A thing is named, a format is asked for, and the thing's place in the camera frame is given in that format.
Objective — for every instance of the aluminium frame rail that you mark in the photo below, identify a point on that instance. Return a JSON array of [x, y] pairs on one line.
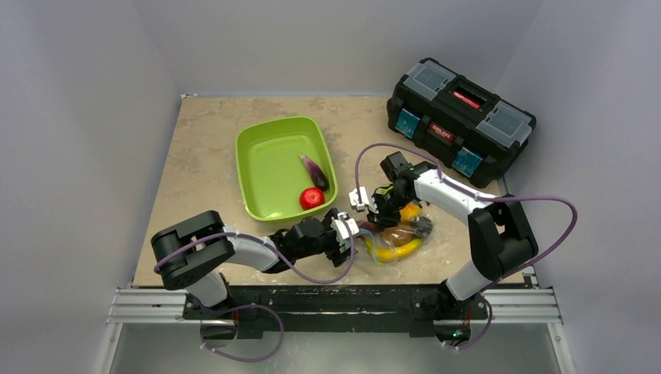
[[506, 305]]

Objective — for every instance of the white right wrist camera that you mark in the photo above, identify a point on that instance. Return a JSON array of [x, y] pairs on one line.
[[361, 201]]

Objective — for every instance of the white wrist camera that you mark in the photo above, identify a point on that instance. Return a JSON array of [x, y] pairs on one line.
[[345, 227], [361, 201]]

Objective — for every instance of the orange fake mango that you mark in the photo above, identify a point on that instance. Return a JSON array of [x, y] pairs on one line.
[[410, 212]]

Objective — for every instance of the yellow fake banana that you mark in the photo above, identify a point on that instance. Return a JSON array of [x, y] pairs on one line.
[[387, 254]]

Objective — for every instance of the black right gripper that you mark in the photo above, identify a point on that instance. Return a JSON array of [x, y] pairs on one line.
[[381, 207]]

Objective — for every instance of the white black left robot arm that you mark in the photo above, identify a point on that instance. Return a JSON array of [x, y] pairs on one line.
[[188, 253]]

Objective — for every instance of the green plastic tray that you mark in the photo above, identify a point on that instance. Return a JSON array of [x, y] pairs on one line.
[[270, 173]]

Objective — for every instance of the black toolbox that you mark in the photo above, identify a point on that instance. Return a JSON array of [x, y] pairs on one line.
[[469, 129]]

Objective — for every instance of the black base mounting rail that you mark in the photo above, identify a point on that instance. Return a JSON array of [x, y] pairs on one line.
[[414, 309]]

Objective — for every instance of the brown fake kiwi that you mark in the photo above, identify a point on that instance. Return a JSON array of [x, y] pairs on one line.
[[398, 235]]

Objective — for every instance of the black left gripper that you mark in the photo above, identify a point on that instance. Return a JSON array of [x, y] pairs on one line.
[[335, 255]]

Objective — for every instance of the clear zip top bag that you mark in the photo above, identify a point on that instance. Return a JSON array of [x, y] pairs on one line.
[[422, 225]]

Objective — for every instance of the red fake apple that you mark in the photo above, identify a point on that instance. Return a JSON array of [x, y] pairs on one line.
[[311, 198]]

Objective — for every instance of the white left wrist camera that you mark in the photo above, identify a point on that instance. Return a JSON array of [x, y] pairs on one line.
[[345, 227]]

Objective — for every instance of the purple fake eggplant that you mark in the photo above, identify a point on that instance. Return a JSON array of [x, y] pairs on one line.
[[317, 176]]

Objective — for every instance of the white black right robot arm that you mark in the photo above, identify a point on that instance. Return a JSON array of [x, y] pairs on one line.
[[499, 234]]

